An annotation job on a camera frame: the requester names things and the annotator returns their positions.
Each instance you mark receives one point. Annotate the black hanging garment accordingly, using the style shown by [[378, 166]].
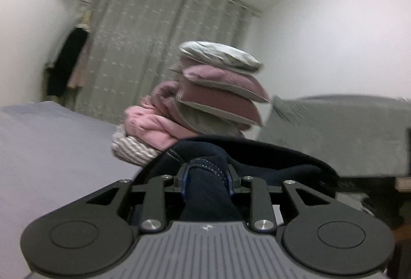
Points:
[[60, 73]]

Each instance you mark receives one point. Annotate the pink hanging garment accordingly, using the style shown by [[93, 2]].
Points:
[[77, 78]]

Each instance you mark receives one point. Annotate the mauve grey pillow lower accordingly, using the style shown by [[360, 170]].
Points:
[[220, 103]]

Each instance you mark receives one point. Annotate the dark blue jeans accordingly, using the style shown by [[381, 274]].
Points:
[[208, 159]]

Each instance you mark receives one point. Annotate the mauve folded quilt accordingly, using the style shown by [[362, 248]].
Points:
[[163, 98]]

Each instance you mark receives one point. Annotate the silver grey top pillow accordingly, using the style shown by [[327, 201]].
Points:
[[221, 56]]

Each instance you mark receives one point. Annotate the grey patterned curtain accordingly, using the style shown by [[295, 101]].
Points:
[[134, 43]]

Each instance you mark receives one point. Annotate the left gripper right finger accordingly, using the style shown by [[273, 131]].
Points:
[[251, 195]]

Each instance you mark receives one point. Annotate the grey covered headboard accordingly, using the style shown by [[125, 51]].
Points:
[[356, 135]]

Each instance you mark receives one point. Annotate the mauve grey pillow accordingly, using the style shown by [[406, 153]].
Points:
[[244, 86], [220, 103]]

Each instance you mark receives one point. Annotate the grey striped folded blanket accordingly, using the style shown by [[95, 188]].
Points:
[[130, 149]]

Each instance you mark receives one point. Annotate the mauve grey pillow upper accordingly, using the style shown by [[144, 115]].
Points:
[[244, 86]]

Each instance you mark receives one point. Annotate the lavender bed sheet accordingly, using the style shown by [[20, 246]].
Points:
[[50, 156]]

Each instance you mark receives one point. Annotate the pink folded quilt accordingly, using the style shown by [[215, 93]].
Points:
[[148, 124]]

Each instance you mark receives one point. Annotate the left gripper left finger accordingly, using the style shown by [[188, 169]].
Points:
[[163, 196]]

